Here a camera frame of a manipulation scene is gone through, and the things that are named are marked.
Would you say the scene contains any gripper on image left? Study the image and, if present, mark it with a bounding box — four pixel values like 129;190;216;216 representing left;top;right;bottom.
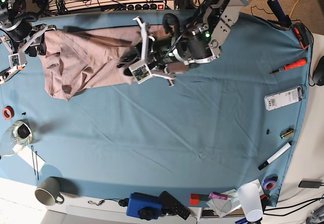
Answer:
1;24;57;67

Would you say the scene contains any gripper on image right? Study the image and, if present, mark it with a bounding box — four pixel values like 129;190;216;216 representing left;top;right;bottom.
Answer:
117;16;189;86

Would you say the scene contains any pink T-shirt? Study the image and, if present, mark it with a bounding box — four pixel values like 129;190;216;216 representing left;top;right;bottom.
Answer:
40;24;173;102

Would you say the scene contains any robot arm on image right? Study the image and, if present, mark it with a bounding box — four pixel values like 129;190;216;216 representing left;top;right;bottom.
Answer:
117;0;250;84

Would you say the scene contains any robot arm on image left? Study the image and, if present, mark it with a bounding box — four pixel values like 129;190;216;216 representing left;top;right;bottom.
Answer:
1;0;56;84

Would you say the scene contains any orange white utility knife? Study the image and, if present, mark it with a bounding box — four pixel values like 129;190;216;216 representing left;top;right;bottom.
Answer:
0;66;24;85

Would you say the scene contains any black power strip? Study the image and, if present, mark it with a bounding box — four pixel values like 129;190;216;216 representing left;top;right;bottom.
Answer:
126;3;165;10

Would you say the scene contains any red tape roll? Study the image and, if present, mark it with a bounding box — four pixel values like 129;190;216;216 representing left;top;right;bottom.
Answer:
2;106;14;120

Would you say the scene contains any clear glass bowl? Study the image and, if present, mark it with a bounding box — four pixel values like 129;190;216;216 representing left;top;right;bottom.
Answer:
1;120;32;159

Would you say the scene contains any white paper card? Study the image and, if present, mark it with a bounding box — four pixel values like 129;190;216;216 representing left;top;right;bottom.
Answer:
17;146;45;172

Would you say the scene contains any blue table cloth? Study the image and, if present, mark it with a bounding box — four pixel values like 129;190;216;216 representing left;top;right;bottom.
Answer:
1;14;312;205

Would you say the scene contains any grey ceramic mug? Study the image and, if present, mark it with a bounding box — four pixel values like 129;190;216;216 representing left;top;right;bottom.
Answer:
34;177;64;206

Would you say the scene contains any blue box with knob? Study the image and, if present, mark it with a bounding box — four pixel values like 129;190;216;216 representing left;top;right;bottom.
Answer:
126;193;162;221

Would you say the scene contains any black remote control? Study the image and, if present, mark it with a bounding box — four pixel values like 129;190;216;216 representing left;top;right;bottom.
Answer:
158;191;191;220

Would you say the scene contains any red black block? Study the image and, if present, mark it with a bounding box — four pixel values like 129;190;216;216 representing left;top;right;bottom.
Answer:
189;194;210;206

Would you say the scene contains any pink purple tube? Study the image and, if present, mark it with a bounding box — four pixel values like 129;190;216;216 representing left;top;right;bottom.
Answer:
209;192;228;200

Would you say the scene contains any orange black clamp tool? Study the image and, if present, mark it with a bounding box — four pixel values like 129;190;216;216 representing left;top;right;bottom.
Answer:
293;22;309;50

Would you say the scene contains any green gold battery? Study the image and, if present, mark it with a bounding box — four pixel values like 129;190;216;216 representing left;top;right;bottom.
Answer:
280;128;294;139

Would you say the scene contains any black white marker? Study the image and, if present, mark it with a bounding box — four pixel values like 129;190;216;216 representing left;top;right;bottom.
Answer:
258;141;292;171

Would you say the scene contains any white plastic cup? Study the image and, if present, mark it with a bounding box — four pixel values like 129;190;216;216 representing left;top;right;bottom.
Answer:
237;182;263;222

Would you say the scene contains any black computer mouse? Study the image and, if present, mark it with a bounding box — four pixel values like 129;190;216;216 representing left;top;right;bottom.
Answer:
312;56;324;86

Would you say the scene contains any purple tape roll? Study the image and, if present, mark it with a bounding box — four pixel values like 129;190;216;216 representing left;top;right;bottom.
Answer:
262;175;278;191

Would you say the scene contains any black cable tie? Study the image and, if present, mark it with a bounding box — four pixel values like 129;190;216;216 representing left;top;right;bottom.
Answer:
30;145;39;180

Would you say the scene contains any orange handled screwdriver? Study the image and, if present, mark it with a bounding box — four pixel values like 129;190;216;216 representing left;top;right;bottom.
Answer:
269;58;307;74

